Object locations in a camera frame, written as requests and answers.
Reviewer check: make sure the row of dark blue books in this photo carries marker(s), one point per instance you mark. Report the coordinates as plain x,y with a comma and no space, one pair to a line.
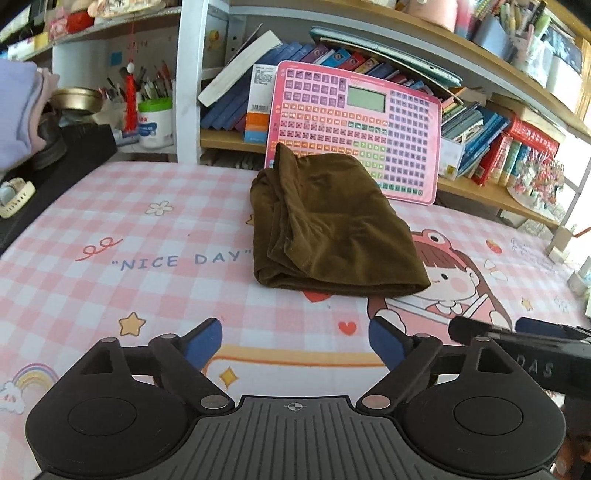
231,106

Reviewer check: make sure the orange and white box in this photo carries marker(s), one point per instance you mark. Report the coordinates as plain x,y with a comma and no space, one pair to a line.
259,110

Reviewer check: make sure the pale pink cloth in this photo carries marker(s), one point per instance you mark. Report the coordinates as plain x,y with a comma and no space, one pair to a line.
48,92

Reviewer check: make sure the brown garment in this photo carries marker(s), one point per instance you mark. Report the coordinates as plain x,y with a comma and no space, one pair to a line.
332,221

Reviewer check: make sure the white plastic jar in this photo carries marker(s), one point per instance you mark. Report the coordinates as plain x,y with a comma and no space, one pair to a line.
156,124

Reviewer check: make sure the bunch of pens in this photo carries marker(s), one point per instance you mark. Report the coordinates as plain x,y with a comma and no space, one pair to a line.
154,83

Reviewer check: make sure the white shelf post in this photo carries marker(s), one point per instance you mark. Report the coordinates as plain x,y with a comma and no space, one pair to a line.
189,92

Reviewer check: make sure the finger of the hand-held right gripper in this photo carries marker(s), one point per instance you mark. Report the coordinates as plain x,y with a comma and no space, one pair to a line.
540,328
466,327

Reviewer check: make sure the small white box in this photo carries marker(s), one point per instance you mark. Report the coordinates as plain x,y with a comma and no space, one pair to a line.
451,159

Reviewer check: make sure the dark round object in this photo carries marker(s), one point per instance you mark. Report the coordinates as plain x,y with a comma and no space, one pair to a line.
48,141

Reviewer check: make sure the teal flat folder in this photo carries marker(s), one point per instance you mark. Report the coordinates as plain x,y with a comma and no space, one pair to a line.
383,51

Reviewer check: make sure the white wooden bookshelf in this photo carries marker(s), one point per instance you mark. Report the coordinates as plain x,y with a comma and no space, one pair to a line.
415,32

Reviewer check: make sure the pink checked printed mat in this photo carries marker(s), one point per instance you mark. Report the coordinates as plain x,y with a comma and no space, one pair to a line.
138,286

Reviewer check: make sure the white wristwatch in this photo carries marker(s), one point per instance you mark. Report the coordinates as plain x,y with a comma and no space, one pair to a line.
14,197

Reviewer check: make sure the bunch of colourful charms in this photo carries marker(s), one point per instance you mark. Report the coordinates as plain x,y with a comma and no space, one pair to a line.
538,184

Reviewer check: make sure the brass bowl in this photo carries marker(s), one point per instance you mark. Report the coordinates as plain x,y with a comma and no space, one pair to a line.
76,99

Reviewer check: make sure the pink learning tablet toy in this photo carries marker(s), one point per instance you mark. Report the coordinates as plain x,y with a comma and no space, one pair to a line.
406,138

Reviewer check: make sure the red packet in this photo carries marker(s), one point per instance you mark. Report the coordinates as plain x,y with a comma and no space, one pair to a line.
69,25

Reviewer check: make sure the grey storage box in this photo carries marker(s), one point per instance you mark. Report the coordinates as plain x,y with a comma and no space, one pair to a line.
491,32

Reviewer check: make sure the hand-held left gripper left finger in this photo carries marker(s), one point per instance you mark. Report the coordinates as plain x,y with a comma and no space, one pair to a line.
205,344

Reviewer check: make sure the white thick leaning book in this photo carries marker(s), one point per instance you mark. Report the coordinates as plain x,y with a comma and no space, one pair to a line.
240,67

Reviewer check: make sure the red tassel ornament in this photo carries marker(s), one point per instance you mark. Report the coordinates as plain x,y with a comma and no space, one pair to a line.
131,92

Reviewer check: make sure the black side table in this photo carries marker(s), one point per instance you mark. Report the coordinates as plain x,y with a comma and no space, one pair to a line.
78,147

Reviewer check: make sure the lavender cloth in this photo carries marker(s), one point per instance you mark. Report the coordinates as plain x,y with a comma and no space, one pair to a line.
16,115

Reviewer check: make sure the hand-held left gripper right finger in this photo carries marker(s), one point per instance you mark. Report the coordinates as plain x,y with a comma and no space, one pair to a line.
385,344

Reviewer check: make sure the white upper shelf board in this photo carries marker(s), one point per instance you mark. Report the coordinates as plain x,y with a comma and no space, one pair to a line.
92,32

